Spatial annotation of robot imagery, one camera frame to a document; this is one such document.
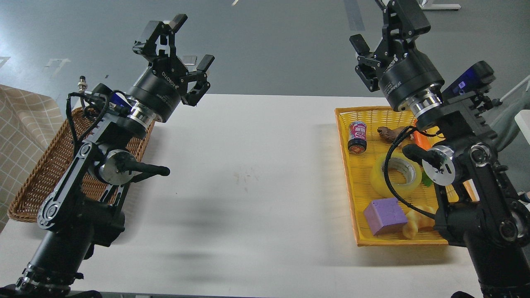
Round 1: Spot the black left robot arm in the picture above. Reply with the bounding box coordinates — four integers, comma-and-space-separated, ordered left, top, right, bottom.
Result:
1, 14, 214, 298

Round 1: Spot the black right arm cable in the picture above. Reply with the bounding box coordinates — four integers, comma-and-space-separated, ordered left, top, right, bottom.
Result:
383, 125, 444, 220

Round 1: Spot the yellow plastic basket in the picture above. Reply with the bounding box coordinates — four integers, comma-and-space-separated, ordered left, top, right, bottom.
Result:
335, 106, 477, 247

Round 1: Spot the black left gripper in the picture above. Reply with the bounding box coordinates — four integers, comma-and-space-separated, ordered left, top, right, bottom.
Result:
127, 14, 214, 123

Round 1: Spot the orange toy carrot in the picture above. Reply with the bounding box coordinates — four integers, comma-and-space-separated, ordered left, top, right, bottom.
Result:
413, 119, 435, 185

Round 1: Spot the brown wicker basket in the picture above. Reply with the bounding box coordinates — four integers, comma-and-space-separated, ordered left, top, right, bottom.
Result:
7, 107, 155, 223

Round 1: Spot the white stand base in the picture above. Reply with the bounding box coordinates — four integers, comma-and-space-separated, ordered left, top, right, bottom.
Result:
417, 0, 462, 11

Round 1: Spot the beige checkered cloth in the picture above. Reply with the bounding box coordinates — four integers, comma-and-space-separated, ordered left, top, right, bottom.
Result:
0, 85, 64, 230

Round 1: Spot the brown toy animal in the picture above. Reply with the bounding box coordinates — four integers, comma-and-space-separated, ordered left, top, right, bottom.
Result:
377, 126, 406, 144

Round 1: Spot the toy croissant bread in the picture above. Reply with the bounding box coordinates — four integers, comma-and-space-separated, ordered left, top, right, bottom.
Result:
402, 209, 435, 239

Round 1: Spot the purple foam block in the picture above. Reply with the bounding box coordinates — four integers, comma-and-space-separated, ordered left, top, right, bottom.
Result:
363, 197, 408, 236

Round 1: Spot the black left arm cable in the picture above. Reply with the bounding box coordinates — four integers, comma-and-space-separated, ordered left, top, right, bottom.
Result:
67, 90, 130, 146

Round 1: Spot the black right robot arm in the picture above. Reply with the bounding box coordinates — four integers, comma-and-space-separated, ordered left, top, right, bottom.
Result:
350, 0, 530, 298

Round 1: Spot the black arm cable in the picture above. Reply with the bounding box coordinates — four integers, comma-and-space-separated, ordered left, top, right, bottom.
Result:
67, 90, 130, 146
383, 125, 444, 220

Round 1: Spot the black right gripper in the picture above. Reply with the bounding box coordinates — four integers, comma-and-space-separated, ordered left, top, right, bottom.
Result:
349, 0, 444, 112

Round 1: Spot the small soda can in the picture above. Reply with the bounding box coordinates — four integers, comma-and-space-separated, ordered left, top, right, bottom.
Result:
347, 121, 367, 154

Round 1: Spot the yellow tape roll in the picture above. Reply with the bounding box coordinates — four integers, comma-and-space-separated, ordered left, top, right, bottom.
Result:
369, 152, 422, 199

